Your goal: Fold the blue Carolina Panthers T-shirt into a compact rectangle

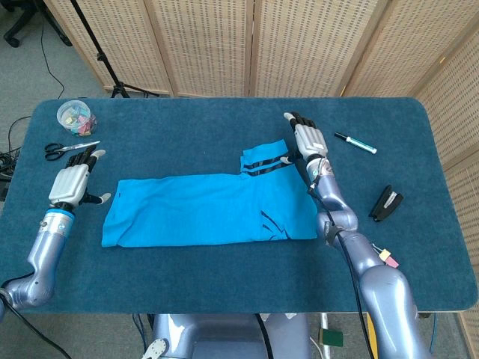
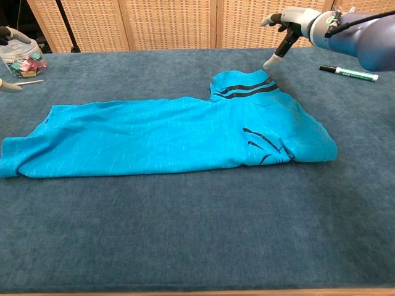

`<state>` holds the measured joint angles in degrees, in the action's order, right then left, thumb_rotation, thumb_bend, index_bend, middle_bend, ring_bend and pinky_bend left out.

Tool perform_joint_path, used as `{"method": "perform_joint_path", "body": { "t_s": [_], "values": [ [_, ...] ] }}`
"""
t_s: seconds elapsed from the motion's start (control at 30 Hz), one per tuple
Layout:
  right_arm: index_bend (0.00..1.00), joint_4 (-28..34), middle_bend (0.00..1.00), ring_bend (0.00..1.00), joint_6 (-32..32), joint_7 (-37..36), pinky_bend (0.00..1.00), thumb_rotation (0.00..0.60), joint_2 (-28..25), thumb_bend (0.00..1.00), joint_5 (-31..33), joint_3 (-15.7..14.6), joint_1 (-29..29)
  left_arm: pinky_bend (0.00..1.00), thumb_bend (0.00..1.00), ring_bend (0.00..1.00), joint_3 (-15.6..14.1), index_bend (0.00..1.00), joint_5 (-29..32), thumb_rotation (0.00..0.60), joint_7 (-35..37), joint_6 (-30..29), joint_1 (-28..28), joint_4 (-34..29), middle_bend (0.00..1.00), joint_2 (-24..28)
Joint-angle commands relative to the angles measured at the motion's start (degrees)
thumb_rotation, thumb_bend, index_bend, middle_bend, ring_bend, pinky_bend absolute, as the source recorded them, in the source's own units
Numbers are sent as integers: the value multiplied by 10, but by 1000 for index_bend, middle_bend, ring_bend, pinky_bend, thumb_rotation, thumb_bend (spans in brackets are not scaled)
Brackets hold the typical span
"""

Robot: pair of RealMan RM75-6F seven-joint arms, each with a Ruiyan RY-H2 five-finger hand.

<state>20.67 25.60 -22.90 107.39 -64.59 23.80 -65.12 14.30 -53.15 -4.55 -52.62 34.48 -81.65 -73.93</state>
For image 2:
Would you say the clear jar of binder clips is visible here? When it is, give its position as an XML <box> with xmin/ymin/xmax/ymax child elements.
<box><xmin>0</xmin><ymin>39</ymin><xmax>49</xmax><ymax>78</ymax></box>

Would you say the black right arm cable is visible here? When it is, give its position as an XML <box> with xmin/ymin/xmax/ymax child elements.
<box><xmin>324</xmin><ymin>10</ymin><xmax>395</xmax><ymax>38</ymax></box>

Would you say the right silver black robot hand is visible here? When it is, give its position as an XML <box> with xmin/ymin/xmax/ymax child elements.
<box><xmin>260</xmin><ymin>7</ymin><xmax>320</xmax><ymax>69</ymax></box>

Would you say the blue Carolina Panthers T-shirt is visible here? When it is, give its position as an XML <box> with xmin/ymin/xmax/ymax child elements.
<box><xmin>0</xmin><ymin>70</ymin><xmax>339</xmax><ymax>179</ymax></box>

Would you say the black tripod stand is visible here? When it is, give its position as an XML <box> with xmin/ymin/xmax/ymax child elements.
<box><xmin>55</xmin><ymin>0</ymin><xmax>81</xmax><ymax>53</ymax></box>

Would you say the white marker with black cap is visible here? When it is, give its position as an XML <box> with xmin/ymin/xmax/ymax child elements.
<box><xmin>318</xmin><ymin>64</ymin><xmax>380</xmax><ymax>83</ymax></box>

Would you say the blue carpet table cover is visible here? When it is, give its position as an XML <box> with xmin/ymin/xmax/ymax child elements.
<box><xmin>0</xmin><ymin>44</ymin><xmax>395</xmax><ymax>292</ymax></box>

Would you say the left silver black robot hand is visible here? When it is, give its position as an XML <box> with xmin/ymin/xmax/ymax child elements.
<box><xmin>0</xmin><ymin>26</ymin><xmax>33</xmax><ymax>93</ymax></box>

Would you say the wicker folding screen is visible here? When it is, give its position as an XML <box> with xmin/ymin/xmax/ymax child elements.
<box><xmin>26</xmin><ymin>0</ymin><xmax>395</xmax><ymax>54</ymax></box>

